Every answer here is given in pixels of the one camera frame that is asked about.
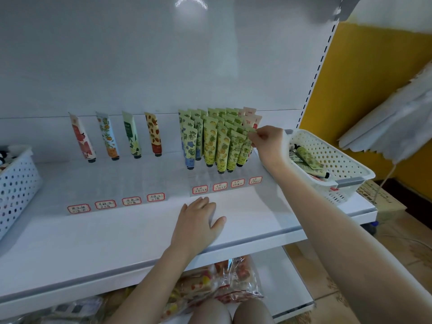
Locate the clear divider tray with labels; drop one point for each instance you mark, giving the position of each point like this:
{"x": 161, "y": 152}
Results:
{"x": 78, "y": 208}

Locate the person's leg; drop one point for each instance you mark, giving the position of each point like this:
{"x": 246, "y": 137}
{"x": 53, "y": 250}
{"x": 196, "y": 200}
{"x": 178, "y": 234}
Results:
{"x": 210, "y": 313}
{"x": 253, "y": 313}

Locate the person's left forearm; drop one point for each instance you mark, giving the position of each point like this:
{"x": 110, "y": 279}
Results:
{"x": 152, "y": 290}

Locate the small brown cardboard box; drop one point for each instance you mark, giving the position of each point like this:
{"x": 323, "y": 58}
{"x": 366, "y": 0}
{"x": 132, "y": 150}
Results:
{"x": 381, "y": 199}

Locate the white metal shelf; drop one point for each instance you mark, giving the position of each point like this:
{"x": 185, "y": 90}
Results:
{"x": 88, "y": 243}

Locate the person's right forearm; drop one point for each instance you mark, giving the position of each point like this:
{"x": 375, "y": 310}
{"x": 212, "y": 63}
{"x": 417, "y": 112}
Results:
{"x": 351, "y": 246}

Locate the white perforated plastic basket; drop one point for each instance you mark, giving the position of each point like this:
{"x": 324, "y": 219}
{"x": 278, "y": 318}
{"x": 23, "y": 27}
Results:
{"x": 19, "y": 192}
{"x": 341, "y": 162}

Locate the row of hand cream tubes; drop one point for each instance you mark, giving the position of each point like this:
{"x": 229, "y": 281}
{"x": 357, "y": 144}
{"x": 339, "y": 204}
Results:
{"x": 154, "y": 131}

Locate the person's right hand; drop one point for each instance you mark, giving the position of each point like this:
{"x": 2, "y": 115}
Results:
{"x": 273, "y": 150}

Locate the person's left leg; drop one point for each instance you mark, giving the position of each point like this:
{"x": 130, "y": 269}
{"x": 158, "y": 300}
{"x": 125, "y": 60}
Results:
{"x": 210, "y": 313}

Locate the pile of green hand cream tubes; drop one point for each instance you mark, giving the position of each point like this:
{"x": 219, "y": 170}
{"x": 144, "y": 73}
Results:
{"x": 309, "y": 158}

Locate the person's right leg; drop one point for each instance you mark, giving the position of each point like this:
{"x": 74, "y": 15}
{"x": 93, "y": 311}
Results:
{"x": 253, "y": 313}

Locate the pile of pale hand cream tubes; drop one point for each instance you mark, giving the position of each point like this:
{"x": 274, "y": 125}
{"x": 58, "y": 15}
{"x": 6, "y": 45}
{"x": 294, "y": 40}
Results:
{"x": 10, "y": 155}

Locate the pile of snack packets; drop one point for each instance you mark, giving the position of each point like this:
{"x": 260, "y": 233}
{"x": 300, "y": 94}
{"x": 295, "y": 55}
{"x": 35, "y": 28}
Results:
{"x": 216, "y": 283}

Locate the person's left hand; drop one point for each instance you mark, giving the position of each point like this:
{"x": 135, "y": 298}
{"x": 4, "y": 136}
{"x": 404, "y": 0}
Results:
{"x": 196, "y": 229}

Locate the cluster of green bottles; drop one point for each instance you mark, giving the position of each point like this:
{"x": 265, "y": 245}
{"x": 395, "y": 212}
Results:
{"x": 371, "y": 228}

